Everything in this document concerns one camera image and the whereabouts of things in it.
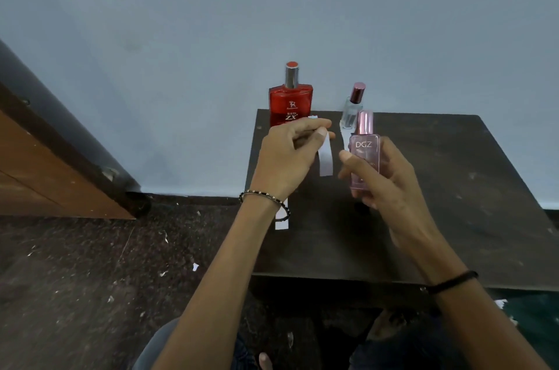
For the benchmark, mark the dark wooden table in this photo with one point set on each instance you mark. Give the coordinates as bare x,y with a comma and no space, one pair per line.
458,190

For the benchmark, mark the white paper strip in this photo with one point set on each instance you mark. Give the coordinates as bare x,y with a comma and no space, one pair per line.
325,160
281,223

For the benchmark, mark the black wrist band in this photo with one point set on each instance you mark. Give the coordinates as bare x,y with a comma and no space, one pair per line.
452,281

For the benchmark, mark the dark door frame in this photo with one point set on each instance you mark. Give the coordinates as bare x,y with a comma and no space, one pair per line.
65,129

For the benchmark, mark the person's left forearm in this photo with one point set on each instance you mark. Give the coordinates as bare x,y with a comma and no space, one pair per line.
218,286

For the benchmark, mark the scattered white paper scraps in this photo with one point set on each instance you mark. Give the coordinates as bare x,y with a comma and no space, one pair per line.
195,267

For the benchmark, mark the person's foot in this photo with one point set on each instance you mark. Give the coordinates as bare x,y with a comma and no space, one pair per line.
265,362

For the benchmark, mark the person's right thumb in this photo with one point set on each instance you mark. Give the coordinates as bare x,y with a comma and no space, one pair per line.
357,164

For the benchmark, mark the person's right forearm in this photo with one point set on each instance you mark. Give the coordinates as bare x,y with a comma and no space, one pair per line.
471,308

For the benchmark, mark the pink perfume bottle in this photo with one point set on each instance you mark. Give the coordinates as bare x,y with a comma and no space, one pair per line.
366,142

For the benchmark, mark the person's right hand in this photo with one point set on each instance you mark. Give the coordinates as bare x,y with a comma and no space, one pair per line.
395,190

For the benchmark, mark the clear bottle with pink cap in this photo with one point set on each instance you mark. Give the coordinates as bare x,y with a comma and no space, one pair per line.
352,109

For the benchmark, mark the red perfume bottle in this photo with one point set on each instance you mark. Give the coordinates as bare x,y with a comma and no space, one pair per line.
290,98

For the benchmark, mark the person's left hand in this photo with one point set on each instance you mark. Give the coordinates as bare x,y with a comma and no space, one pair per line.
279,155

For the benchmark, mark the brown wooden door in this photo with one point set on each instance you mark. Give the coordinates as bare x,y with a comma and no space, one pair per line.
48,173

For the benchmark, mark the person's left thumb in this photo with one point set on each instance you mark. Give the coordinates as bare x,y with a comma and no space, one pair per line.
318,136

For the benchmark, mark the dark green sheet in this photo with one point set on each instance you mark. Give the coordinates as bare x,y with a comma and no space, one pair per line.
533,321

